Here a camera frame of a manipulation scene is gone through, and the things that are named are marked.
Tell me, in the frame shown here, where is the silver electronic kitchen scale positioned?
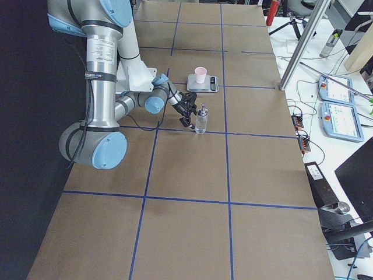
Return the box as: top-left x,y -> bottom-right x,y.
186,74 -> 219,93

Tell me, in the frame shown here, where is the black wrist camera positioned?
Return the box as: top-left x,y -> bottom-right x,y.
182,92 -> 197,108

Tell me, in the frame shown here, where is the lower blue teach pendant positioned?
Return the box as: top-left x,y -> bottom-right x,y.
320,101 -> 364,142

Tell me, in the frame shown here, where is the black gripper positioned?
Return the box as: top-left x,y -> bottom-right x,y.
174,100 -> 197,130

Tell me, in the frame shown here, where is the metal reacher grabber tool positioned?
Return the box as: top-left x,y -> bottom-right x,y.
299,62 -> 372,107

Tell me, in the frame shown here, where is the clear water bottle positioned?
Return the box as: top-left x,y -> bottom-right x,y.
319,29 -> 343,58

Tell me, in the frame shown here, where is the pink plastic cup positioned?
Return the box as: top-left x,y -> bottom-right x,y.
195,66 -> 207,84

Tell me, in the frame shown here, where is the black tripod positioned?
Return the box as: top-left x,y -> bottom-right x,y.
269,14 -> 311,40

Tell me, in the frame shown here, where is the red cylinder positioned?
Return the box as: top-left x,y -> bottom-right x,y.
266,0 -> 280,27

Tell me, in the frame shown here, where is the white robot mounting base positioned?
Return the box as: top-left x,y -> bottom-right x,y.
115,20 -> 157,94

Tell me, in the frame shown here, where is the aluminium frame post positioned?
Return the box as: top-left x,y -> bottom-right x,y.
279,1 -> 334,90

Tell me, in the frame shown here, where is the upper blue teach pendant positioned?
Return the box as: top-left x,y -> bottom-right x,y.
318,75 -> 354,104

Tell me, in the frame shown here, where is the clear glass sauce bottle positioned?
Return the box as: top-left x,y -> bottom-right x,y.
195,103 -> 209,134

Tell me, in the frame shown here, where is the black orange power strip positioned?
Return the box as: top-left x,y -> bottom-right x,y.
291,114 -> 311,155

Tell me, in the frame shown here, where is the blue teach pendant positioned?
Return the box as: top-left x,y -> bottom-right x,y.
318,75 -> 354,104
320,101 -> 364,142

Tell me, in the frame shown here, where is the brown paper table cover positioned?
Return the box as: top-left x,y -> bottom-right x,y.
28,1 -> 334,279

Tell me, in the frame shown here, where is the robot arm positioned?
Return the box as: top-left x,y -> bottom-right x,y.
48,1 -> 196,169

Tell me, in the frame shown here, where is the black monitor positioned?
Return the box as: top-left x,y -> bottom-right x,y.
335,138 -> 372,222

